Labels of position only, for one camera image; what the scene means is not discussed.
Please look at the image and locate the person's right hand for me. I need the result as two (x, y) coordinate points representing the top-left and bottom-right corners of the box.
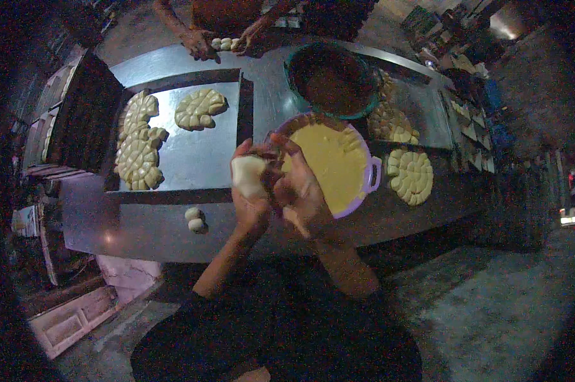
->
(262, 133), (339, 240)

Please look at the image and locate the person's left hand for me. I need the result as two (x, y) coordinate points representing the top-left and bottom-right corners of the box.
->
(229, 138), (272, 236)

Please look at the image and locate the white dough piece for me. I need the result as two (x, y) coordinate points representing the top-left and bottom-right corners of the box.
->
(231, 155), (269, 200)

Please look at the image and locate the large metal baking tray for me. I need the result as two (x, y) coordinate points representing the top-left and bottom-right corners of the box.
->
(103, 69), (255, 206)

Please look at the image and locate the purple bowl with yellow paste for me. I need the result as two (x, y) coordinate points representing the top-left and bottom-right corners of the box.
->
(267, 112), (384, 220)

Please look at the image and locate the curved scored dough pastry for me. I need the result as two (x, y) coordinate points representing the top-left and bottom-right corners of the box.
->
(174, 88), (229, 132)
(117, 90), (160, 144)

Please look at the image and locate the teal bowl with dark filling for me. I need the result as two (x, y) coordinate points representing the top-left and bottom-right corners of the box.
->
(283, 40), (382, 120)

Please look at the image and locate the large scored dough pastry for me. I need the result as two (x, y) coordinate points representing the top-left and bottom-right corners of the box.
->
(114, 126), (169, 191)

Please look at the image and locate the browned scored dough pastry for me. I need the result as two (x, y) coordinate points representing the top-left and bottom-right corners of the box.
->
(367, 101), (420, 145)

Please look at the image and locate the round scored dough pastry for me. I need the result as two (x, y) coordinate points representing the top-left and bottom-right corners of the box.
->
(387, 149), (434, 207)

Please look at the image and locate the dark baking tray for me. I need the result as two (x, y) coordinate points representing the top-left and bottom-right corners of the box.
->
(364, 69), (456, 153)

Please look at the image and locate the stack of black trays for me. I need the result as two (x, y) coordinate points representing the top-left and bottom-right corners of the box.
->
(46, 49), (125, 173)

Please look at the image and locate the person's body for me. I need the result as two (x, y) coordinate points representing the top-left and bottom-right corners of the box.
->
(130, 267), (423, 382)

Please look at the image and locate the shelf with trays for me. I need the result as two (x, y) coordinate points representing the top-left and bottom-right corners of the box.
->
(439, 90), (499, 175)

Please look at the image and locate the cluttered background counter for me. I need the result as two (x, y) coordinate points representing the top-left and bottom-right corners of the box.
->
(401, 4), (492, 91)

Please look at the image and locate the rack of baking trays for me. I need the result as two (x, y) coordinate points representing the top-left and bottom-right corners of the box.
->
(22, 56), (83, 172)

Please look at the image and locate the pink plastic crate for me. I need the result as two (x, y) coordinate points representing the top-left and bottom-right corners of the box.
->
(28, 286), (122, 360)

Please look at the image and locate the pink table pedestal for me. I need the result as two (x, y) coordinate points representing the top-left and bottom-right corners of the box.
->
(95, 254), (165, 306)

